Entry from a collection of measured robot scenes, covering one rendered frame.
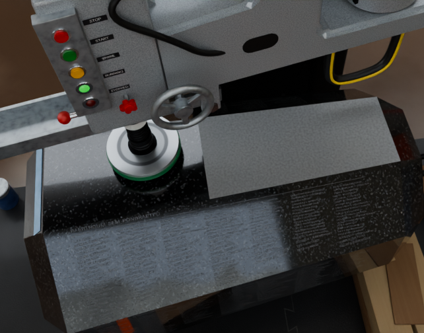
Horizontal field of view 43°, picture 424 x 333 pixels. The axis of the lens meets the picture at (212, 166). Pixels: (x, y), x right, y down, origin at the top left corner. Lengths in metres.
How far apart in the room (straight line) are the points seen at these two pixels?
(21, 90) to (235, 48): 1.94
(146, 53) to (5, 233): 1.60
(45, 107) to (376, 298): 1.32
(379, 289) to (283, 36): 1.14
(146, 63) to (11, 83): 1.96
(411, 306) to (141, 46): 1.39
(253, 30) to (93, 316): 0.95
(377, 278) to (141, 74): 1.27
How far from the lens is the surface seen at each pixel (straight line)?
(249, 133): 1.64
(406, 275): 2.13
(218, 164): 1.58
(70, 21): 1.04
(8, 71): 3.14
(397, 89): 2.83
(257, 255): 1.61
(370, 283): 2.10
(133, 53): 1.14
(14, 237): 2.56
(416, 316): 2.09
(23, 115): 1.49
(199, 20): 1.15
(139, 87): 1.22
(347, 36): 1.34
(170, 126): 1.27
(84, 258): 1.61
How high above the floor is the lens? 2.17
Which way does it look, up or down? 60 degrees down
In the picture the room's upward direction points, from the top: 8 degrees counter-clockwise
